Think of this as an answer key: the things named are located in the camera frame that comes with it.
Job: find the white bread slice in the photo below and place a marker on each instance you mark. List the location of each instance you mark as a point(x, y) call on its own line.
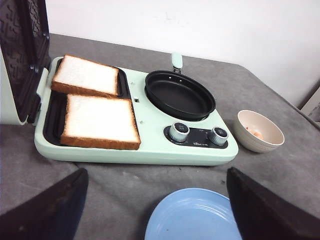
point(100, 122)
point(76, 75)

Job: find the mint green sandwich maker lid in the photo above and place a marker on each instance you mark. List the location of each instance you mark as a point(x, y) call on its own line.
point(24, 59)

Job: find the blue plastic plate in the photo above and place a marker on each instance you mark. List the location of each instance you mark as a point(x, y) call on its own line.
point(193, 214)

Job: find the silver left control knob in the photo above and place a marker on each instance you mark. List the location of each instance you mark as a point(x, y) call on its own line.
point(178, 132)

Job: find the grey table cloth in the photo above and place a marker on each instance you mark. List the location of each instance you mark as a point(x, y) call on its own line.
point(121, 197)

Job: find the black frying pan mint handle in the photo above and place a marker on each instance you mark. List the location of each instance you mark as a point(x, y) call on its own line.
point(178, 95)

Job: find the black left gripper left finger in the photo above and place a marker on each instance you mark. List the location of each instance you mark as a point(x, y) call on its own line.
point(54, 214)

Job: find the mint green breakfast maker base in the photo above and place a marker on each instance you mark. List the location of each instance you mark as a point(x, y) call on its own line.
point(156, 147)

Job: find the silver right control knob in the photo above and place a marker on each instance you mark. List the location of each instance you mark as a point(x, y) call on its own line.
point(218, 136)

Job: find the beige ribbed bowl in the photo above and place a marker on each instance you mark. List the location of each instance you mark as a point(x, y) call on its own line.
point(273, 136)

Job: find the cardboard box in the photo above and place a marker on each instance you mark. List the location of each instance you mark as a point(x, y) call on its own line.
point(312, 107)

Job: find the silver control knob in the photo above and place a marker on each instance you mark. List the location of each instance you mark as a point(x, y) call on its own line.
point(218, 136)
point(178, 132)

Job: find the pink cooked shrimp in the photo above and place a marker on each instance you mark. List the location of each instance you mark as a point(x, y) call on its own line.
point(256, 133)

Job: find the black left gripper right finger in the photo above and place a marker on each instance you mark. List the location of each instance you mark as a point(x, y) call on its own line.
point(260, 214)

